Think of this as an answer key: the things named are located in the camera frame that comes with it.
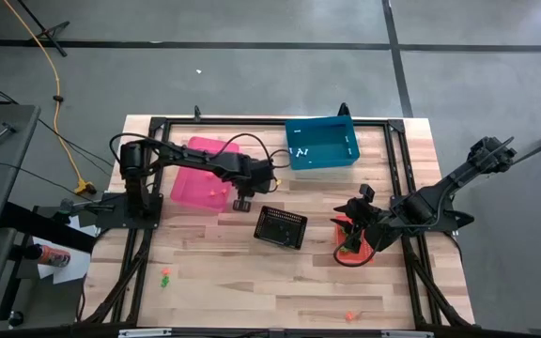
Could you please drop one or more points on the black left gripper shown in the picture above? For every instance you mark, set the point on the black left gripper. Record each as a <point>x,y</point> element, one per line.
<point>254,176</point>

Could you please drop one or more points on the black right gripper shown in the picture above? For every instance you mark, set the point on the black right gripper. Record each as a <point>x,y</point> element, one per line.
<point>369,220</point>

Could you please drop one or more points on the black slotted basket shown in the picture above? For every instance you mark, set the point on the black slotted basket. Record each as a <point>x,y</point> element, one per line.
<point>281,228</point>

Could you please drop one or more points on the orange slotted basket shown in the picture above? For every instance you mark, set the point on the orange slotted basket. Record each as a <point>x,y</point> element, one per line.
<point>366,256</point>

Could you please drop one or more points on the pink plastic bin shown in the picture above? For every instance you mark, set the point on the pink plastic bin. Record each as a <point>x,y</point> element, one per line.
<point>190,188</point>

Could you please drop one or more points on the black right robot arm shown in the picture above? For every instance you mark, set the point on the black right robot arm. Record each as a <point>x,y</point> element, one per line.
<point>439,202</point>

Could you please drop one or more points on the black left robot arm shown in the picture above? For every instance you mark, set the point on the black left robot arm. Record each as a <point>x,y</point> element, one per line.
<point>181,157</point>

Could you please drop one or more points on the blue plastic bin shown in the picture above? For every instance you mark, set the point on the blue plastic bin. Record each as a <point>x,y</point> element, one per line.
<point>322,136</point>

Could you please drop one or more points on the clamp with green knob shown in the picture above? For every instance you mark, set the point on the clamp with green knob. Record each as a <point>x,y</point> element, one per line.
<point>66,206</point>

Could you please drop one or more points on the white paper sheet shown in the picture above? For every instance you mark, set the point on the white paper sheet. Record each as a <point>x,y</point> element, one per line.
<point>71,270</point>

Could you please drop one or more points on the orange can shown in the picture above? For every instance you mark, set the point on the orange can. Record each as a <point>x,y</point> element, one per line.
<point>54,257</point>

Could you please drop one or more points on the black beam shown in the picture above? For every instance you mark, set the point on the black beam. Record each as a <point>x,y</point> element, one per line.
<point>40,225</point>

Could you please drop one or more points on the grey desk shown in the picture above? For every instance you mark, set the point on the grey desk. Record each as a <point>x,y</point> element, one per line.
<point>7,188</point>

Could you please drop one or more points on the black tripod stand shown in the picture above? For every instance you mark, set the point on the black tripod stand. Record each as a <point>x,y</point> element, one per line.
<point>44,32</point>

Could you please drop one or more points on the small black round object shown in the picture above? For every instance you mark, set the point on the small black round object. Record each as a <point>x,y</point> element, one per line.
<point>15,319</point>

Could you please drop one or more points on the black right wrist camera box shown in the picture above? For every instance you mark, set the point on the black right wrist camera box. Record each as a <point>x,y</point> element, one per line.
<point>367,192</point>

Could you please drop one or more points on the black metal table frame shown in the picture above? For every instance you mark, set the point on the black metal table frame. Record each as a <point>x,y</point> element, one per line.
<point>374,122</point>

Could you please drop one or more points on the black frame foot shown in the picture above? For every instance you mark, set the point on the black frame foot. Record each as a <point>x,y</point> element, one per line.
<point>344,111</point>
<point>197,112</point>

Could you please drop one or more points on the silver bracket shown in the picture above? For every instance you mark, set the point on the silver bracket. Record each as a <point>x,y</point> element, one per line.
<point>143,333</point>
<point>406,334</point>

